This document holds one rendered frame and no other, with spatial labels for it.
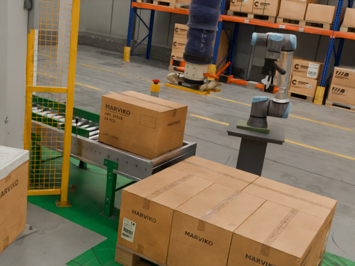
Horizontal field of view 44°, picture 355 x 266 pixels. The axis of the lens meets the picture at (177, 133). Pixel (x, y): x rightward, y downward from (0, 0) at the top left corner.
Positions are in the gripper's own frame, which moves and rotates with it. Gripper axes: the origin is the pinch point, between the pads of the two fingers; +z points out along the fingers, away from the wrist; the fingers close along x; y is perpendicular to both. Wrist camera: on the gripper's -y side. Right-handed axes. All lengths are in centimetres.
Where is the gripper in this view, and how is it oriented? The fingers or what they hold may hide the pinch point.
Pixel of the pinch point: (269, 87)
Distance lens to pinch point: 321.6
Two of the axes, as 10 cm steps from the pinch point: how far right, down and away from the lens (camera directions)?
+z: -1.3, 9.5, 2.8
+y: -8.5, -2.5, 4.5
